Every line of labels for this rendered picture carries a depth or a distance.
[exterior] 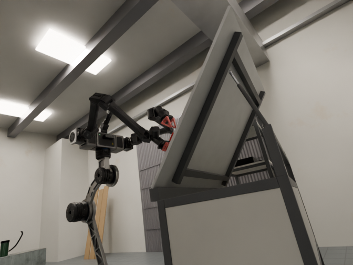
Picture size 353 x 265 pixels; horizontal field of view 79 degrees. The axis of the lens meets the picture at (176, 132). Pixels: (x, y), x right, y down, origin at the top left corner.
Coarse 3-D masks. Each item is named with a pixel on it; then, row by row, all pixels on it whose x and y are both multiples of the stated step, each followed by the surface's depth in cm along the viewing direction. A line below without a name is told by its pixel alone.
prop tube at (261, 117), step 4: (240, 84) 113; (240, 88) 112; (244, 92) 111; (244, 96) 111; (248, 96) 109; (248, 100) 109; (252, 100) 108; (252, 104) 107; (252, 108) 108; (256, 108) 106; (256, 112) 105; (260, 112) 105; (260, 116) 104; (264, 120) 102; (264, 124) 102; (268, 124) 102
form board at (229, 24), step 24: (216, 48) 112; (240, 48) 133; (216, 72) 120; (192, 96) 109; (240, 96) 159; (192, 120) 116; (216, 120) 140; (240, 120) 176; (216, 144) 153; (168, 168) 113; (192, 168) 135; (216, 168) 170
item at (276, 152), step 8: (264, 128) 87; (272, 128) 88; (264, 136) 87; (272, 136) 85; (272, 144) 84; (280, 144) 117; (272, 152) 84; (280, 152) 83; (272, 160) 83; (280, 160) 82; (288, 160) 181; (280, 168) 81; (288, 168) 180
